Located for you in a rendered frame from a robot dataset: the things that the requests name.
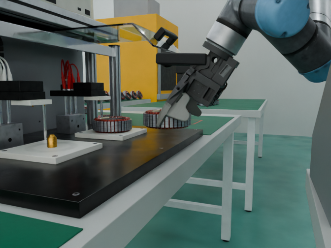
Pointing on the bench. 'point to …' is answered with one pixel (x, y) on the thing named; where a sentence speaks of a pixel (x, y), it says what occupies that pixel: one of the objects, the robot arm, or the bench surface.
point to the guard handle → (165, 35)
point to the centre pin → (51, 141)
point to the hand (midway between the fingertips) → (165, 120)
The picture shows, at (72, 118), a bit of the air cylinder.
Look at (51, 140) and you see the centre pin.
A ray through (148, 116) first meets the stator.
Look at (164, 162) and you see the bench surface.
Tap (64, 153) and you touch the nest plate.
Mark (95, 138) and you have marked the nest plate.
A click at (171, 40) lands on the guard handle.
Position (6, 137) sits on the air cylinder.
